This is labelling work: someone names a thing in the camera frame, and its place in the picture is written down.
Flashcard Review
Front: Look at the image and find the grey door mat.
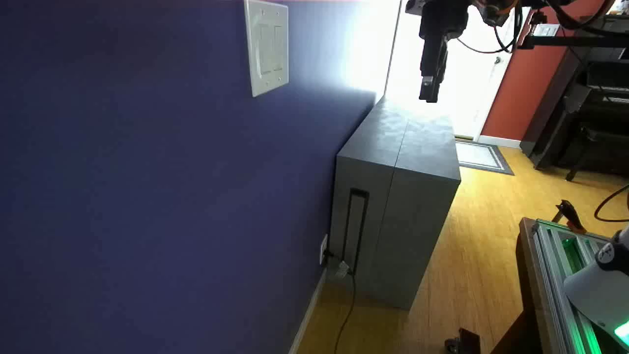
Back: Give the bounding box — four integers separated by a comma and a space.
455, 140, 512, 176

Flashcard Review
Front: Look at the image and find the white wall outlet plug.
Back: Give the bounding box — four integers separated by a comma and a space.
317, 239, 349, 278

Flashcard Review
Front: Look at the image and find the black hanging cable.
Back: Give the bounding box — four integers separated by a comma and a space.
453, 7, 526, 58

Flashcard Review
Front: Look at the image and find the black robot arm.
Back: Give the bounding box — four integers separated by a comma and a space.
404, 0, 629, 103

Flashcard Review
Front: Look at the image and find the black cable on floor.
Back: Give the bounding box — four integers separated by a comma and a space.
591, 184, 629, 225

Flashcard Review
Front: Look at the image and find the grey cabinet box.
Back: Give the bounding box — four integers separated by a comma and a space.
327, 99, 459, 311

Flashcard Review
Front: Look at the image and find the black piano furniture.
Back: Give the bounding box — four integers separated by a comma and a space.
520, 16, 629, 182

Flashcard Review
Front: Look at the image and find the white baseboard trim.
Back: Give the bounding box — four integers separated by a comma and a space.
286, 270, 327, 354

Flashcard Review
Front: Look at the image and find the white wall switch plate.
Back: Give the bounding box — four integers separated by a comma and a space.
243, 0, 288, 97

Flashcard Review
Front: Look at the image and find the black power cable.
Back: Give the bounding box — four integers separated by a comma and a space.
323, 188, 369, 354

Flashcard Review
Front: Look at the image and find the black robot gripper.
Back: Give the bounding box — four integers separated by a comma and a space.
418, 0, 467, 103

